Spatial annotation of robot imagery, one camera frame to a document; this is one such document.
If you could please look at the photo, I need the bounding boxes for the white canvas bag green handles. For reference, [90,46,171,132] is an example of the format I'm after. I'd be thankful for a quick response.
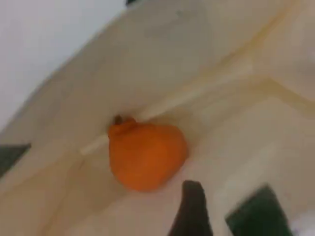
[0,0,315,236]

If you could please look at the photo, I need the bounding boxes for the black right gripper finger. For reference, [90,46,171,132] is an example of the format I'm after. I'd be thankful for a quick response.
[168,180,214,236]

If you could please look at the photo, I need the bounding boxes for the orange fruit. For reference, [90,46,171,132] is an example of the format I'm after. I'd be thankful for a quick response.
[107,115,189,193]

